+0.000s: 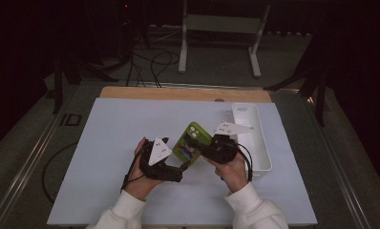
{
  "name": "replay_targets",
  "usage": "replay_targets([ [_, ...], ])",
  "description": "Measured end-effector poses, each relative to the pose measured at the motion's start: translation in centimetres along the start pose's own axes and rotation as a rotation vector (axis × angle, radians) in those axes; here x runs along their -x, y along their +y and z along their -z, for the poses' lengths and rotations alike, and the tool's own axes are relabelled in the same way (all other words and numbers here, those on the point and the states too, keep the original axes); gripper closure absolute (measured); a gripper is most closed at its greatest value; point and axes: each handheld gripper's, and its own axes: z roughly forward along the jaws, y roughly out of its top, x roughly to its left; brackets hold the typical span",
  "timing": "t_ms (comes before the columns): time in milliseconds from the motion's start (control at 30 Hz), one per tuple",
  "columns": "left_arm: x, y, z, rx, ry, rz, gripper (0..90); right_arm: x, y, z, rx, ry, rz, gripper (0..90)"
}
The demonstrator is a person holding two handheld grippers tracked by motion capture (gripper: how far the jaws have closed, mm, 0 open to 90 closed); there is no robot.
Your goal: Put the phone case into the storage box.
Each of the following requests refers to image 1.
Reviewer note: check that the long white plastic tray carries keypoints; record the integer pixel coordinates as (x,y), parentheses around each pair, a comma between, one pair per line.
(258,149)

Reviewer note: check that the black tripod stand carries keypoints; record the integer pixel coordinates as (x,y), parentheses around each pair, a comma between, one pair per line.
(58,89)

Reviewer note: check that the green cartoon phone case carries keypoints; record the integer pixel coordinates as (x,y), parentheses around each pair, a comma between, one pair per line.
(194,132)

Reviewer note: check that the person's left hand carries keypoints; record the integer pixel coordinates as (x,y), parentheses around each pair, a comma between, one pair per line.
(137,184)

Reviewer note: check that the white table board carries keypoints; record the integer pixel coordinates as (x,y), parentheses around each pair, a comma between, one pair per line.
(115,133)

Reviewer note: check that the black angled stand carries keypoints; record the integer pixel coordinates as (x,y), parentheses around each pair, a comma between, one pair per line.
(320,95)

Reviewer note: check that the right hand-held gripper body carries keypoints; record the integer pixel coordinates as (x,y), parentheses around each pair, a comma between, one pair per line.
(221,149)

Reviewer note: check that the white metal stand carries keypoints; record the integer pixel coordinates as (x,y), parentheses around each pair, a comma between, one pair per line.
(183,47)

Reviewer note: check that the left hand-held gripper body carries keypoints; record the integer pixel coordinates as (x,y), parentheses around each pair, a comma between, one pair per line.
(159,154)

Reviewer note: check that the person's right hand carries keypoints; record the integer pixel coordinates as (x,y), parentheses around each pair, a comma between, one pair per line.
(234,175)

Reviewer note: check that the metal floor rail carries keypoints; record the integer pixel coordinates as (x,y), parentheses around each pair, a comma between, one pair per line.
(341,178)
(25,165)

